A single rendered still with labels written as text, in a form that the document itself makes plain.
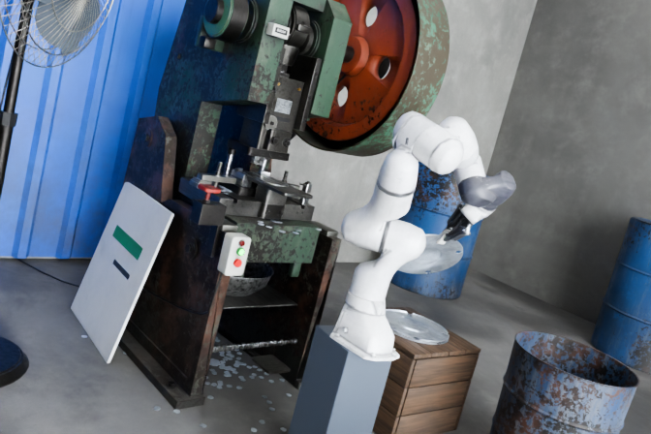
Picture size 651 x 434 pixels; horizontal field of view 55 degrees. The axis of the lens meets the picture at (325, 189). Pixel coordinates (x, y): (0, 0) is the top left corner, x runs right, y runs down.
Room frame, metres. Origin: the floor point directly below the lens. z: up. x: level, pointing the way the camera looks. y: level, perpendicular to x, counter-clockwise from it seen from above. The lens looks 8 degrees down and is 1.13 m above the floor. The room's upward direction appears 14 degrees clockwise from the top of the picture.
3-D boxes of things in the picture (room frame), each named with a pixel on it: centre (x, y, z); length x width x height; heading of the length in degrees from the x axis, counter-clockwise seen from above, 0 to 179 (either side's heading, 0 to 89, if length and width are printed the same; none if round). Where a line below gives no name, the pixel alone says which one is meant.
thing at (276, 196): (2.29, 0.17, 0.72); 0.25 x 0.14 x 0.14; 43
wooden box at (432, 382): (2.36, -0.46, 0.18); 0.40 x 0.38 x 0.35; 39
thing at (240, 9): (2.27, 0.48, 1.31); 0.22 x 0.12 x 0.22; 43
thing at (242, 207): (2.42, 0.29, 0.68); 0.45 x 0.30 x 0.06; 133
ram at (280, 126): (2.39, 0.26, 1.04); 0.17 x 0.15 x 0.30; 43
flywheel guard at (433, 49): (2.73, 0.11, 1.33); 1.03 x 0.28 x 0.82; 43
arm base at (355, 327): (1.81, -0.22, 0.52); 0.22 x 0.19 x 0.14; 35
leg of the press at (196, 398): (2.34, 0.58, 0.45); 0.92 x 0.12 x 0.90; 43
